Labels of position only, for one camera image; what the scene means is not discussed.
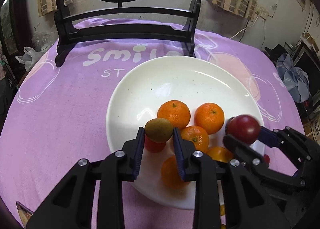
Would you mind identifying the dark red plum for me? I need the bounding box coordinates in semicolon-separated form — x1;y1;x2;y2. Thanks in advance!
225;115;261;145

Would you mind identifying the yellow-orange citrus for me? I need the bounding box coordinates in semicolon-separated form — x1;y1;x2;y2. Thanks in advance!
206;146;234;163

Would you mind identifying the large orange mandarin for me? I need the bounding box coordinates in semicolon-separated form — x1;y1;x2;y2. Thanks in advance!
157;100;191;130

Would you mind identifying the red cherry tomato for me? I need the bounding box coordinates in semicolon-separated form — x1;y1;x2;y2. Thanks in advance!
144;136;167;153
264;154;270;165

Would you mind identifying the small yellow-green kumquat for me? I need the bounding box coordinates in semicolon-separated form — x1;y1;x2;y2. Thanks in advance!
144;118;174;143

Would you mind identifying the large yellow-green citrus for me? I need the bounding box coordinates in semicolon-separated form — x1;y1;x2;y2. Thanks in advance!
220;205;225;217

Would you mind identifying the smartphone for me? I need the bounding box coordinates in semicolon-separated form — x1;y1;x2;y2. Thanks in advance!
16;201;34;228

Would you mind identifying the blue clothes pile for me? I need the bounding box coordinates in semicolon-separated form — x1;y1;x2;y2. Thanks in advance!
276;53;310;103

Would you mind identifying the white oval plate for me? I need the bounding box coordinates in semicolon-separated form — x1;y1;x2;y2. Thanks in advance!
106;56;263;210

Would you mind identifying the white plastic bag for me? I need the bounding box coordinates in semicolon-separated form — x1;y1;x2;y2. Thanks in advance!
15;47;44;72

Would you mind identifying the black framed round screen ornament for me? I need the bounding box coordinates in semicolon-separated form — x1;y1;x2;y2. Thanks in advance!
54;0;201;68

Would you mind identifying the white wall cable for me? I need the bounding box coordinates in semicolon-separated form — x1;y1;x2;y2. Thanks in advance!
229;10;270;41

